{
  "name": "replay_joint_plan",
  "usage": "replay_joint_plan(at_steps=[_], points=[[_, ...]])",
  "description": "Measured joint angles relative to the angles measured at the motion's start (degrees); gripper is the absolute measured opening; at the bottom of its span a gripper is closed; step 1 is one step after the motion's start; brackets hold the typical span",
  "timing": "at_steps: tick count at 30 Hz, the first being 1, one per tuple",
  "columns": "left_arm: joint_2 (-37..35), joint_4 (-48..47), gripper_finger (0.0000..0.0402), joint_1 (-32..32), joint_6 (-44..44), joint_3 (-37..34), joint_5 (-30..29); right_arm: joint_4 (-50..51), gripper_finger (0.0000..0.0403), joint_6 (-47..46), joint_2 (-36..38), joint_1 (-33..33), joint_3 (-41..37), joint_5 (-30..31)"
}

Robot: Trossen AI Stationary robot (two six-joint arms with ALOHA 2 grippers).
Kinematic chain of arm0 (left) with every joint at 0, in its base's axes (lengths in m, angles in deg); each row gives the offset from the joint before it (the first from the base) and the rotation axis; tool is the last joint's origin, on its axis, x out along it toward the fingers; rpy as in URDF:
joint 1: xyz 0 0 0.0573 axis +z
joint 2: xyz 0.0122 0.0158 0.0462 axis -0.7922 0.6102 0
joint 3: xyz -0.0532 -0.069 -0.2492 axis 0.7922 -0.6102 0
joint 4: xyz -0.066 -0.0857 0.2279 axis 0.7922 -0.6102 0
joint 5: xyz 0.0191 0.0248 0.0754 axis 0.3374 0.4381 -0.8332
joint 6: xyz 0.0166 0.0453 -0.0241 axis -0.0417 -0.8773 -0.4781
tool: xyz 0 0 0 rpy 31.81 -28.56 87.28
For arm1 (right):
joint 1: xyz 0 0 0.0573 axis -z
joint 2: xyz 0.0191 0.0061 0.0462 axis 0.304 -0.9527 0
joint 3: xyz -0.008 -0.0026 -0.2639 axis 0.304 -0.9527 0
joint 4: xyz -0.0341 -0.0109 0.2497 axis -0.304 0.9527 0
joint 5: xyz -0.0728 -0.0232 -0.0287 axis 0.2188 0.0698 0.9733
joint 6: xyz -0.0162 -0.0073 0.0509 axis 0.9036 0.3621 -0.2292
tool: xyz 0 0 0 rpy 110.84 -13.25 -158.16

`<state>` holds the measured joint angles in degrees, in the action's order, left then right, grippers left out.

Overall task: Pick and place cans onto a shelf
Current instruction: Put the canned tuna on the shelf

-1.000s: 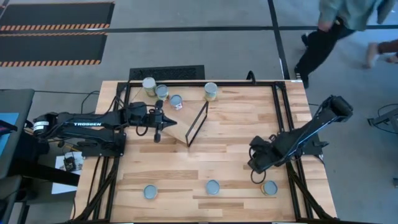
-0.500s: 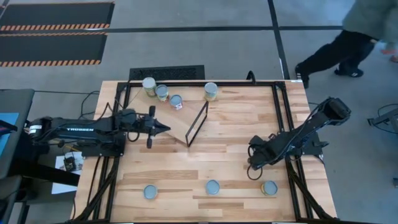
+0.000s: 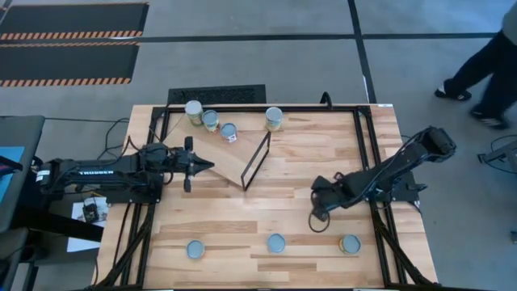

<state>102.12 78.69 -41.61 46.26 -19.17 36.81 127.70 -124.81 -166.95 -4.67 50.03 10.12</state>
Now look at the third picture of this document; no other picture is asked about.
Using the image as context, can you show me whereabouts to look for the black floor vent grille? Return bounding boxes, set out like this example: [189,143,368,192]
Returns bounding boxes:
[166,84,267,106]

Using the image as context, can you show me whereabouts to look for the small black device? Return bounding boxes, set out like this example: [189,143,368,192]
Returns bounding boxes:
[82,202,100,224]

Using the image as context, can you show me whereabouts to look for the blue sheet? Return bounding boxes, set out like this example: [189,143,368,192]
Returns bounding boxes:
[0,145,26,204]

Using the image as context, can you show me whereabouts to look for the black cable loop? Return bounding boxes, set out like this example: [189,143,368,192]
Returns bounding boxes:
[308,209,331,234]

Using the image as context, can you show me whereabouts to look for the orange label can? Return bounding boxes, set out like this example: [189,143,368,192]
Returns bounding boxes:
[338,234,362,255]

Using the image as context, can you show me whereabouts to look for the yellow green label can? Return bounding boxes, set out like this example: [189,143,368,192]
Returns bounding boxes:
[200,109,221,134]

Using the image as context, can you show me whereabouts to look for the white paper sheets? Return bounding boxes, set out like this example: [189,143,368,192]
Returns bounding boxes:
[65,199,111,254]

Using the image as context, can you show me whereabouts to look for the cream tomato label can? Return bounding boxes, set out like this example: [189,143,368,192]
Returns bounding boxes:
[220,122,239,143]

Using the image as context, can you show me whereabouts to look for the black floor cable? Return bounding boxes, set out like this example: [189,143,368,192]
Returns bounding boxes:
[95,116,131,161]

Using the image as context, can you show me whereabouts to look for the pineapple print can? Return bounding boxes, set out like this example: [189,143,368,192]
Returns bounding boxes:
[267,233,287,254]

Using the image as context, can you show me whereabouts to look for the short orange green can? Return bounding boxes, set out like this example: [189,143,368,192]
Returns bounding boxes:
[186,239,206,260]

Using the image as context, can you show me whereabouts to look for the walking person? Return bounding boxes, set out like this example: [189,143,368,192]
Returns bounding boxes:
[433,0,517,131]

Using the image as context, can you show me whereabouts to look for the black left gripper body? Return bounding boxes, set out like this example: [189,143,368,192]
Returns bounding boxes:
[169,136,195,194]

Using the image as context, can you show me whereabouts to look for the black side desk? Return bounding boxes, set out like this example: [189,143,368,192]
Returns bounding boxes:
[0,115,104,291]

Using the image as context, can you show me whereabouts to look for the green peach label can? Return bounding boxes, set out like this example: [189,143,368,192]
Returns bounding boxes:
[184,99,204,127]

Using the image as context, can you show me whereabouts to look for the black hazard stripe floor mat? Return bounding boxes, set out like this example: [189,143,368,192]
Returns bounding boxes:
[0,2,150,42]
[0,41,141,88]

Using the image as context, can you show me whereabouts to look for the wooden shelf with black frame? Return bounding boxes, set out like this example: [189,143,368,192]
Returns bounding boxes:
[161,110,272,192]

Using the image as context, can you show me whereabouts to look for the grey metal stand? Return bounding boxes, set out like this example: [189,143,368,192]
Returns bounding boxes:
[477,134,517,175]

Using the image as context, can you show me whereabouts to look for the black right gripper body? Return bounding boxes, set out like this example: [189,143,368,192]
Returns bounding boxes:
[310,174,345,222]

